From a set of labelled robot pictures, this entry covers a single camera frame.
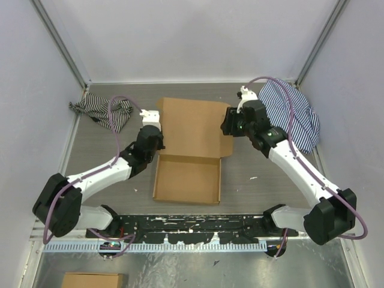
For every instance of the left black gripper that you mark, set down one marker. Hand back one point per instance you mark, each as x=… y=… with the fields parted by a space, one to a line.
x=161 y=146

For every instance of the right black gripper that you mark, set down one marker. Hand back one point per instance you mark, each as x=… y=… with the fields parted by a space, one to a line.
x=228 y=126

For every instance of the brown cardboard box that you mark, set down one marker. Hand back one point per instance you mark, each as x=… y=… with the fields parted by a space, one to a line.
x=189 y=167

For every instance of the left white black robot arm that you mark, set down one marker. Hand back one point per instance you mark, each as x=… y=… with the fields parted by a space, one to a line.
x=60 y=205

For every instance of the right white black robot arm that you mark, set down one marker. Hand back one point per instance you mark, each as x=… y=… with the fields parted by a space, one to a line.
x=331 y=211

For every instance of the small cardboard box foreground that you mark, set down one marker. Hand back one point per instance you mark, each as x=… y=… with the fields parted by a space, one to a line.
x=92 y=280

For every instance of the blue white striped cloth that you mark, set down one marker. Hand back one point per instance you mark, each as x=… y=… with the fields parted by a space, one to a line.
x=280 y=98

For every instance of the black white striped cloth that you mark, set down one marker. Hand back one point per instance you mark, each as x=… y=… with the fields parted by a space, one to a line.
x=97 y=108

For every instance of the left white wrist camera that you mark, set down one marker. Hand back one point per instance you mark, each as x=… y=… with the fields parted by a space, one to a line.
x=150 y=117

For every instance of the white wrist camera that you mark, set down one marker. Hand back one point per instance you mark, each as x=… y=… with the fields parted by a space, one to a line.
x=150 y=117
x=245 y=95

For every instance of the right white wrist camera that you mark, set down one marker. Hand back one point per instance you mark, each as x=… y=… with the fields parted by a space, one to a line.
x=245 y=95

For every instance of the left aluminium frame post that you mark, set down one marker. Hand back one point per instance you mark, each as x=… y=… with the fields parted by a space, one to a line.
x=59 y=42

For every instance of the aluminium frame post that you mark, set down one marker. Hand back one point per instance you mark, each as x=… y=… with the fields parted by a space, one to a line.
x=326 y=31
x=59 y=42

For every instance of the right aluminium frame post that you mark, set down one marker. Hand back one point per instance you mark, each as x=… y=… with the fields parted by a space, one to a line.
x=326 y=31

